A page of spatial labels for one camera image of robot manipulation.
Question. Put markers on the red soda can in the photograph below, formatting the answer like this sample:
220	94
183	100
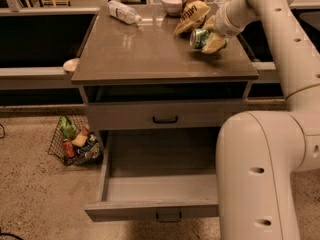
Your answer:
68	148

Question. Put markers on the green soda can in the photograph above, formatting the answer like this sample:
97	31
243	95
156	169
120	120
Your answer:
198	38

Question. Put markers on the yellow chip bag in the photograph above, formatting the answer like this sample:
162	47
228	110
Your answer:
192	17

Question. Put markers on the blue snack bag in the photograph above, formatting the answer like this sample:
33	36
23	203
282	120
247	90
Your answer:
91	149

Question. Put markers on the white ceramic bowl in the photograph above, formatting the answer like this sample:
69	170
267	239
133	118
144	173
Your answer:
172	7

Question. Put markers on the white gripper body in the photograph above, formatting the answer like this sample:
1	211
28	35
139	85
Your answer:
224	23

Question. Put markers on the clear plastic water bottle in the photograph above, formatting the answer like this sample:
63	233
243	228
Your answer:
123	12

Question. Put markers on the black wire basket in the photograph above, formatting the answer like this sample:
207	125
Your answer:
56	149

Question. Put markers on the yellow sponge item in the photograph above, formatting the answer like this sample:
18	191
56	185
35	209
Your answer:
80	140

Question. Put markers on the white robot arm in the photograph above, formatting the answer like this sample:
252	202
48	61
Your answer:
257	151

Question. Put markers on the open grey bottom drawer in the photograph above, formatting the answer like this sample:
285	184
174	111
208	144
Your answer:
165	175

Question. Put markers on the green snack bag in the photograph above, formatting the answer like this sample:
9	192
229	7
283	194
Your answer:
67	128

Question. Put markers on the round beige disc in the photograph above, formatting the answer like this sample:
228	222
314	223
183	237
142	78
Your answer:
71	65

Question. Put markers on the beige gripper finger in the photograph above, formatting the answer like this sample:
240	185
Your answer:
209	24
214	43

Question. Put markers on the closed grey upper drawer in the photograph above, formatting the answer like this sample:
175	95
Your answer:
165	114

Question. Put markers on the grey drawer cabinet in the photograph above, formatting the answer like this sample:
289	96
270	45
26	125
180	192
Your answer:
147	63

